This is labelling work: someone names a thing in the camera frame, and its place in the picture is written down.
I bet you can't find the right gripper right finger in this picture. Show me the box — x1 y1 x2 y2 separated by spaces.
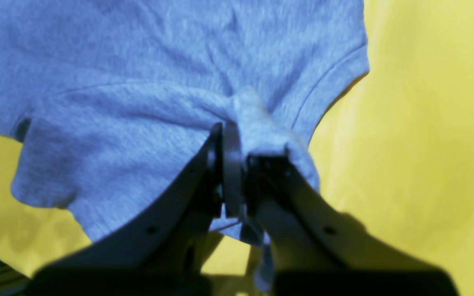
245 156 459 296

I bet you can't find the yellow table cloth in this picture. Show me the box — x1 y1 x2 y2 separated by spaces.
0 0 474 296

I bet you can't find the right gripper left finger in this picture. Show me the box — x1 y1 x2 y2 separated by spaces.
28 122 242 296

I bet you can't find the grey t-shirt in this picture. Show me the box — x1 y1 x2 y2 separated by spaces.
0 0 370 242

